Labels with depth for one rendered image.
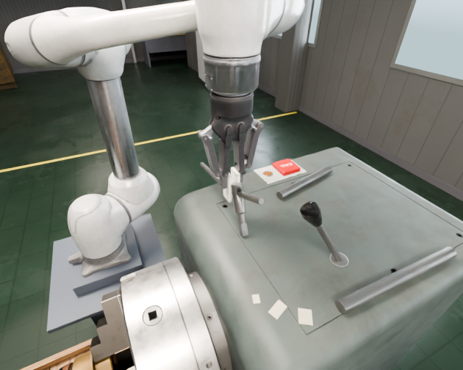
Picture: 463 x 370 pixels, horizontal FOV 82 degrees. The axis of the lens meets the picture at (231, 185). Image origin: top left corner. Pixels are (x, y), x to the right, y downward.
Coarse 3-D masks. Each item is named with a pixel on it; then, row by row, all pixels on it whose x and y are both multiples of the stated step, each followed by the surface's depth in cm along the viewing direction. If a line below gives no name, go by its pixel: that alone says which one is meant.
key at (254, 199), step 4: (200, 164) 75; (204, 164) 73; (204, 168) 72; (208, 168) 70; (208, 172) 69; (212, 176) 67; (216, 180) 65; (240, 192) 53; (244, 192) 52; (240, 196) 53; (244, 196) 51; (248, 196) 49; (252, 196) 48; (252, 200) 48; (256, 200) 46; (260, 200) 46; (260, 204) 46
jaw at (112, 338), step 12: (132, 276) 57; (108, 300) 51; (120, 300) 52; (108, 312) 51; (120, 312) 52; (108, 324) 51; (120, 324) 52; (96, 336) 54; (108, 336) 51; (120, 336) 52; (96, 348) 50; (108, 348) 51; (120, 348) 52; (96, 360) 50
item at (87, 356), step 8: (88, 352) 52; (80, 360) 50; (88, 360) 50; (104, 360) 51; (112, 360) 55; (64, 368) 50; (72, 368) 49; (80, 368) 49; (88, 368) 49; (96, 368) 50; (104, 368) 50; (112, 368) 51
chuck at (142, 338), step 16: (144, 272) 55; (160, 272) 53; (128, 288) 50; (144, 288) 50; (160, 288) 50; (128, 304) 47; (144, 304) 47; (160, 304) 47; (176, 304) 47; (128, 320) 45; (176, 320) 45; (128, 336) 43; (144, 336) 43; (160, 336) 44; (176, 336) 44; (144, 352) 42; (160, 352) 43; (176, 352) 43; (192, 352) 44; (144, 368) 41; (160, 368) 42; (176, 368) 43; (192, 368) 43
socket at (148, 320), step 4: (148, 308) 46; (152, 308) 46; (156, 308) 46; (160, 308) 47; (144, 312) 46; (148, 312) 46; (152, 312) 46; (156, 312) 47; (160, 312) 46; (144, 316) 45; (148, 316) 46; (152, 316) 48; (156, 316) 48; (160, 316) 46; (144, 320) 45; (148, 320) 45; (152, 320) 45; (156, 320) 45; (160, 320) 45; (148, 324) 45; (152, 324) 45
